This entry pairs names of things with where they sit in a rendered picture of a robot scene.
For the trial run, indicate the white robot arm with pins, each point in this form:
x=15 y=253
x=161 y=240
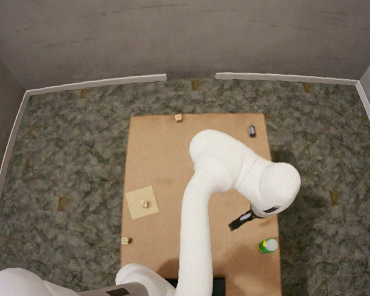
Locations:
x=221 y=162

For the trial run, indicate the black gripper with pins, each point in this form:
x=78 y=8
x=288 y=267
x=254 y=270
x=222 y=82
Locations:
x=243 y=218

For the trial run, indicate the pale yellow mat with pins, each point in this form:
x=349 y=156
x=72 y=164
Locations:
x=135 y=198

